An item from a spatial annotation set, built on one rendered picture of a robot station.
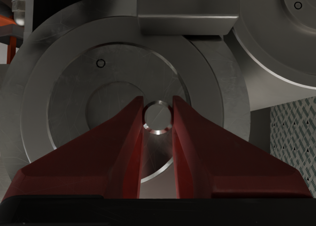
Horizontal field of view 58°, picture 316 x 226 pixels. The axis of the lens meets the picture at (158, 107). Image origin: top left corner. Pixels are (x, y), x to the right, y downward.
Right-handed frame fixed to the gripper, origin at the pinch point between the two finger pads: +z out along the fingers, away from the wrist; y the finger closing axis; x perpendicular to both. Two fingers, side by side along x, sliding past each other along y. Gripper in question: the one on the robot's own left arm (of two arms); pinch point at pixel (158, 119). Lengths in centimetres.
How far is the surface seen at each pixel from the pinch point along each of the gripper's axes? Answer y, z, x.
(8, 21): 141, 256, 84
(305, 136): -15.8, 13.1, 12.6
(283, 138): -15.8, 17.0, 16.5
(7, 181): 25.7, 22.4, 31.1
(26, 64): 7.7, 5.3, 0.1
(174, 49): -1.0, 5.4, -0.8
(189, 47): -1.8, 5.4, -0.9
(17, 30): 137, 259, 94
